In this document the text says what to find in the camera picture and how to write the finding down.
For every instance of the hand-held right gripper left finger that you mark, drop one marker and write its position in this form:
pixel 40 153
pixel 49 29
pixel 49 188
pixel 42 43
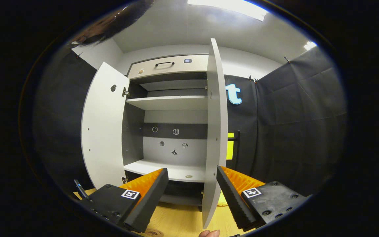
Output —
pixel 150 204

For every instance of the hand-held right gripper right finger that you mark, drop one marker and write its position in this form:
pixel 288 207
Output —
pixel 234 200

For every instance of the white cabinet door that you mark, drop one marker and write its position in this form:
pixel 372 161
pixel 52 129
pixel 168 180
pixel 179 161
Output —
pixel 104 131
pixel 214 131

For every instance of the white cabinet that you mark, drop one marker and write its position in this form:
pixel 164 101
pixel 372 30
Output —
pixel 133 131

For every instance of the white cabinet shelf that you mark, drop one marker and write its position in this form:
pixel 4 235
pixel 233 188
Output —
pixel 184 172
pixel 169 102

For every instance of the white cabinet drawer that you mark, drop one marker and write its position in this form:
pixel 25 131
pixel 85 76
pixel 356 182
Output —
pixel 176 69

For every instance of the yellow bumpy object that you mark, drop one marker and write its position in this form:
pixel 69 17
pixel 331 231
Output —
pixel 223 200

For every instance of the black backdrop cloth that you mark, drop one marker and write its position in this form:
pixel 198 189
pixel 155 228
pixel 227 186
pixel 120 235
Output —
pixel 291 131

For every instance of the small ceiling light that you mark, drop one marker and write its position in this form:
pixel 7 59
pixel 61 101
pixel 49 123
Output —
pixel 310 45

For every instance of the long ceiling light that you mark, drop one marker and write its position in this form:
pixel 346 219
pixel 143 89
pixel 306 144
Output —
pixel 232 8

